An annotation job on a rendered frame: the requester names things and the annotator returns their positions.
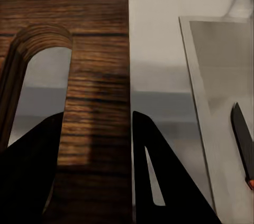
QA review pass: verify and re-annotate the parer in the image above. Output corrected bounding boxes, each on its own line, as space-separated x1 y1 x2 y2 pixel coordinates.
233 103 254 191

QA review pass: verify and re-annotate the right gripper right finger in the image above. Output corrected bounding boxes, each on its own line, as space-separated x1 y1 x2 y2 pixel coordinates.
132 111 222 224

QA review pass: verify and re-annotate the cutting board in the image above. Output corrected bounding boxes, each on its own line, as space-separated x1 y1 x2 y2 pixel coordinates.
0 0 133 224

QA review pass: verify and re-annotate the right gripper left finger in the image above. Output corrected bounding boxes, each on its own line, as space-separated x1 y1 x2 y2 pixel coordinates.
0 112 64 224

